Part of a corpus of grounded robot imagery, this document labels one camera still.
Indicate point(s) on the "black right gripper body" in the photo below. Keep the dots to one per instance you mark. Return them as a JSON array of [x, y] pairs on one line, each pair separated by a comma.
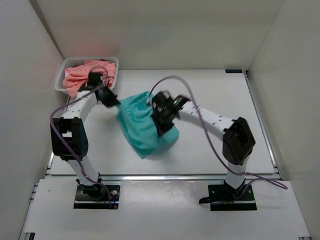
[[160, 112]]

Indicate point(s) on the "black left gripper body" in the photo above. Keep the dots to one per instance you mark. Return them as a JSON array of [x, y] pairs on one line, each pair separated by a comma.
[[102, 97]]

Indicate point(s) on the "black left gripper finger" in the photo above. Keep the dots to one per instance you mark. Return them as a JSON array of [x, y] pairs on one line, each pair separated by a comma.
[[110, 95], [109, 103]]

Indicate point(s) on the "teal t shirt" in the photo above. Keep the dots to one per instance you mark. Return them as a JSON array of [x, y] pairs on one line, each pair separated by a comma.
[[134, 116]]

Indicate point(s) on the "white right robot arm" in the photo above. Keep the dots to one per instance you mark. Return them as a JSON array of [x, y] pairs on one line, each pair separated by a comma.
[[235, 134]]

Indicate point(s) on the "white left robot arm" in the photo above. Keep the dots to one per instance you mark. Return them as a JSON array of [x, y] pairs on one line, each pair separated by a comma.
[[68, 135]]

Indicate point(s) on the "salmon pink t shirt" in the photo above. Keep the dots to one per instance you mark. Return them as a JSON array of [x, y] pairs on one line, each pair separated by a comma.
[[77, 76]]

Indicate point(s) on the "white plastic basket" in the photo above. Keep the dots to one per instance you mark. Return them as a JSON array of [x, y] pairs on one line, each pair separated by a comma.
[[76, 61]]

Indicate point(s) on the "blue label sticker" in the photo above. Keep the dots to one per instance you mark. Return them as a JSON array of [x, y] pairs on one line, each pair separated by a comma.
[[233, 71]]

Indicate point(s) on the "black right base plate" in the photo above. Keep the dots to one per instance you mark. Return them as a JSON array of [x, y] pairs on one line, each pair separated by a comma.
[[224, 198]]

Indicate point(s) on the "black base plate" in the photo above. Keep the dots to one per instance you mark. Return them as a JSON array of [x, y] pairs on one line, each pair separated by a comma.
[[95, 197], [224, 198]]

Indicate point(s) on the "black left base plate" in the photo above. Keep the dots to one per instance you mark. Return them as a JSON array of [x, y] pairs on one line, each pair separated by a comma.
[[95, 197]]

